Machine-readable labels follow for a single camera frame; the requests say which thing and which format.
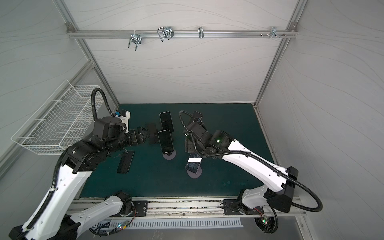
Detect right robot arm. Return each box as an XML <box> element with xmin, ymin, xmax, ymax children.
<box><xmin>179</xmin><ymin>111</ymin><xmax>323</xmax><ymax>234</ymax></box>

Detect black folding phone stand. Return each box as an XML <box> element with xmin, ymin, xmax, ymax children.
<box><xmin>146</xmin><ymin>123</ymin><xmax>159</xmax><ymax>145</ymax></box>

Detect teal edged phone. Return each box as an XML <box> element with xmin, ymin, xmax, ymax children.
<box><xmin>117</xmin><ymin>151</ymin><xmax>135</xmax><ymax>174</ymax></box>

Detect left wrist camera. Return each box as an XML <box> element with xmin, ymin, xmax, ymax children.
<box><xmin>115</xmin><ymin>109</ymin><xmax>131</xmax><ymax>133</ymax></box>

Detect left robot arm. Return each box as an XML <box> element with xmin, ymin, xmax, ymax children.
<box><xmin>9</xmin><ymin>88</ymin><xmax>148</xmax><ymax>240</ymax></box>

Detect purple round stand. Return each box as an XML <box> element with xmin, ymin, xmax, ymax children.
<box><xmin>187</xmin><ymin>167</ymin><xmax>202</xmax><ymax>179</ymax></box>
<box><xmin>163</xmin><ymin>150</ymin><xmax>177</xmax><ymax>161</ymax></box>

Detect white wire basket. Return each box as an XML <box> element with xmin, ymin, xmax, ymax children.
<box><xmin>11</xmin><ymin>80</ymin><xmax>97</xmax><ymax>156</ymax></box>

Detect black back-left phone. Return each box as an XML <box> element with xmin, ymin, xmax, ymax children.
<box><xmin>159</xmin><ymin>112</ymin><xmax>174</xmax><ymax>133</ymax></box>

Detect aluminium cross rail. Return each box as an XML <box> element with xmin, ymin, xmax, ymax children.
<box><xmin>67</xmin><ymin>29</ymin><xmax>299</xmax><ymax>39</ymax></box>

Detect purple phone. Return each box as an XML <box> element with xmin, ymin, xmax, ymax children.
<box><xmin>185</xmin><ymin>153</ymin><xmax>203</xmax><ymax>173</ymax></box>
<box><xmin>191</xmin><ymin>111</ymin><xmax>203</xmax><ymax>123</ymax></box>

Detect white edged phone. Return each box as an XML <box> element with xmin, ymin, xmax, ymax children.
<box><xmin>158</xmin><ymin>130</ymin><xmax>174</xmax><ymax>155</ymax></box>

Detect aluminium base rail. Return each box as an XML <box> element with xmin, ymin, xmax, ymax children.
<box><xmin>68</xmin><ymin>196</ymin><xmax>307</xmax><ymax>218</ymax></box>

